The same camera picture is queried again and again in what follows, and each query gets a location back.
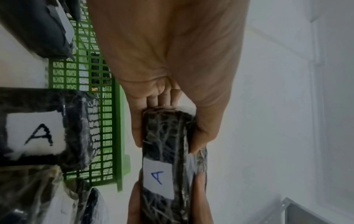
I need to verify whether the person's left hand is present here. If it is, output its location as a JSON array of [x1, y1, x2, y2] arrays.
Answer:
[[86, 0, 251, 155]]

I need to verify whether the person's right hand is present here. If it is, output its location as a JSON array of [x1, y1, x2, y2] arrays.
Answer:
[[128, 172, 215, 224]]

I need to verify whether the grey metal rack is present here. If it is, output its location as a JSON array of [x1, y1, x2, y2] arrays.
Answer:
[[280, 196, 354, 224]]

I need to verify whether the green plastic mesh basket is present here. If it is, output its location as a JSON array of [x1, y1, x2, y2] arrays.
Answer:
[[45, 0, 131, 193]]

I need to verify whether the pile of black packets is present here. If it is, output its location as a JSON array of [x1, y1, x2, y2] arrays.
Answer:
[[0, 0, 109, 224]]

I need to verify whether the long black packet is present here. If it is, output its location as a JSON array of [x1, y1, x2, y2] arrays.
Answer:
[[139, 106, 209, 224]]

